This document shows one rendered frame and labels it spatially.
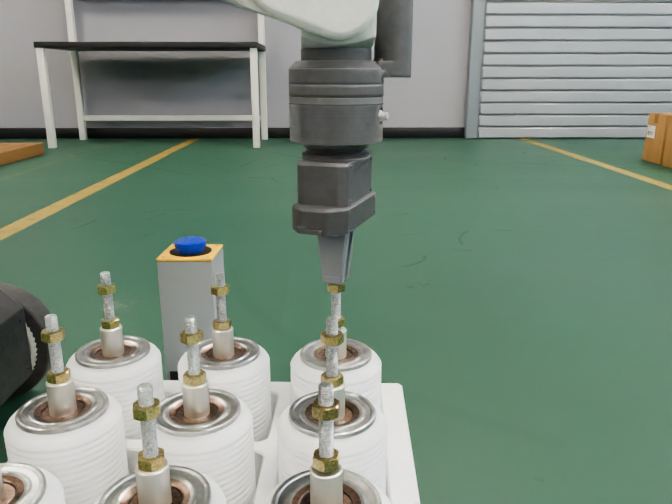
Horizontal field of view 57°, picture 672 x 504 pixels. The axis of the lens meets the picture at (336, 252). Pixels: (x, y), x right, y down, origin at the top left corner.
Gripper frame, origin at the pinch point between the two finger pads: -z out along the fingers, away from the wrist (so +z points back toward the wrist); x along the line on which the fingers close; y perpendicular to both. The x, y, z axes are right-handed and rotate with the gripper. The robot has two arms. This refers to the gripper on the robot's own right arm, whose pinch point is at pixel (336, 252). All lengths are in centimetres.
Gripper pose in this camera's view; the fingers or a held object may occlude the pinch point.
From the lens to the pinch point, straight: 62.0
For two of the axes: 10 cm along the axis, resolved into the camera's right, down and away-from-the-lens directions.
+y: 9.4, 0.9, -3.2
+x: -3.3, 2.6, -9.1
